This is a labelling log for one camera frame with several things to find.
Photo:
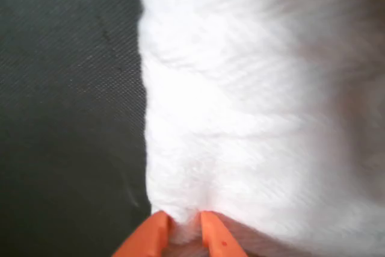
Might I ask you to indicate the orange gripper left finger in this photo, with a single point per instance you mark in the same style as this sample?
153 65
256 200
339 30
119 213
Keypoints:
147 239

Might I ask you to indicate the white grey-striped towel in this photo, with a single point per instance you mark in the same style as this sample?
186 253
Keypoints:
240 88

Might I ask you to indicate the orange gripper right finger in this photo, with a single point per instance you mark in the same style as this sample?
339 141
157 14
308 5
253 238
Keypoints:
218 239

